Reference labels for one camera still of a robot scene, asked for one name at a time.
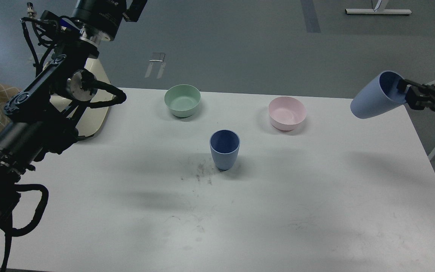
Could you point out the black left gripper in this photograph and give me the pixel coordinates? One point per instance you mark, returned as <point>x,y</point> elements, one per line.
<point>105,16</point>

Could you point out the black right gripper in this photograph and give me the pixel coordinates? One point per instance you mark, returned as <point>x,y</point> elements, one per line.
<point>414,96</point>

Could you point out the light blue cup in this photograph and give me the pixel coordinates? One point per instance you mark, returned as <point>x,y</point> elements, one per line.
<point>379,96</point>

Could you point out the dark blue cup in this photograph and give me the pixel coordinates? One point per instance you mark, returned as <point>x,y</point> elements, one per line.
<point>224,146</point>

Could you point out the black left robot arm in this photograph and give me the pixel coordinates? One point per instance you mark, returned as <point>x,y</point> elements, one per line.
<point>43,117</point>

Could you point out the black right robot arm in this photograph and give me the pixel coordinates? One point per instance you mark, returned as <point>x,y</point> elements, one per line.
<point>417,96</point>

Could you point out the white stand base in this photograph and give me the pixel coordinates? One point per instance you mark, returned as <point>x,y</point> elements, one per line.
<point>379,8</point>

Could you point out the green bowl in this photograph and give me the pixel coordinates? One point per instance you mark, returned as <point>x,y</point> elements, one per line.
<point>182,100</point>

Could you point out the pink bowl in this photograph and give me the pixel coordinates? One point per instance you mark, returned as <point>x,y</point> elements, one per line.
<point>286,113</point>

